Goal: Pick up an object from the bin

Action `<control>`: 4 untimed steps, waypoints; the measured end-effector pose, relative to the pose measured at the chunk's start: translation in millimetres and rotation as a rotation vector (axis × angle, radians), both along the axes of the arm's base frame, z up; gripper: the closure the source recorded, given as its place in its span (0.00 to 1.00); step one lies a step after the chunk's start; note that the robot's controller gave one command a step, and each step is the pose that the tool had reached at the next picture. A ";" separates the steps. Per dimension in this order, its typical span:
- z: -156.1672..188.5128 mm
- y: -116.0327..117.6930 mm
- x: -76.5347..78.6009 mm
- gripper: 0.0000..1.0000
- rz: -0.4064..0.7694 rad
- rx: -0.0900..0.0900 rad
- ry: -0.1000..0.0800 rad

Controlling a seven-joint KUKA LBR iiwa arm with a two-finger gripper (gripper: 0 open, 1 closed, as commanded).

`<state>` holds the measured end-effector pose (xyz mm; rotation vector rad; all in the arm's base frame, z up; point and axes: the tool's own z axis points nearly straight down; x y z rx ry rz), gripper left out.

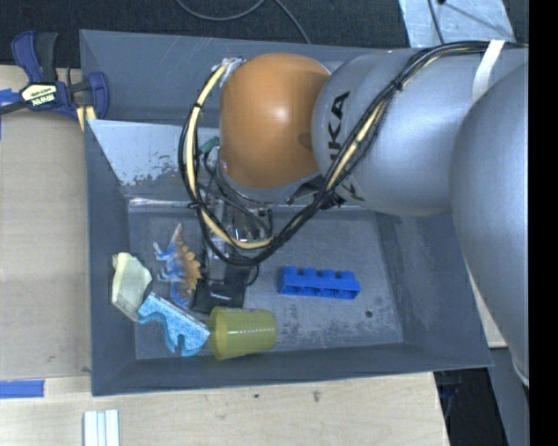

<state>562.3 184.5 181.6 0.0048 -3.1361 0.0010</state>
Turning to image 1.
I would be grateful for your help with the yellow-green plastic cup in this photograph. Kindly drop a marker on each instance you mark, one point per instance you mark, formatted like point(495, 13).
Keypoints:
point(242, 332)

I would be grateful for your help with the blue and white sponge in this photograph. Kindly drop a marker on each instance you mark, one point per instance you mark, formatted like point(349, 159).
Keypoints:
point(176, 325)

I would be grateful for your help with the pale yellow sponge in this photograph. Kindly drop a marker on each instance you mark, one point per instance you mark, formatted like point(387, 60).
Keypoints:
point(129, 281)

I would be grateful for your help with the pale wood flat board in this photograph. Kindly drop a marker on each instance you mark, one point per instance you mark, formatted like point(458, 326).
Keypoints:
point(42, 249)

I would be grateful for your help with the blue toy building brick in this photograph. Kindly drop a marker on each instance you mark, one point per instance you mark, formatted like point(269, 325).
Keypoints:
point(318, 285)

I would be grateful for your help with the blue and orange toy dinosaur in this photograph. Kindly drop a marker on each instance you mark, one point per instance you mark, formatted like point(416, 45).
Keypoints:
point(182, 267)

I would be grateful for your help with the black flat box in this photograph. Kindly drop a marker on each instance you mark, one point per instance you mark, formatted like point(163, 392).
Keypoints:
point(221, 293)

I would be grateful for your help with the grey metal bin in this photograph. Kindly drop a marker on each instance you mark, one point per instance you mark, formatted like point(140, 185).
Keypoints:
point(335, 328)

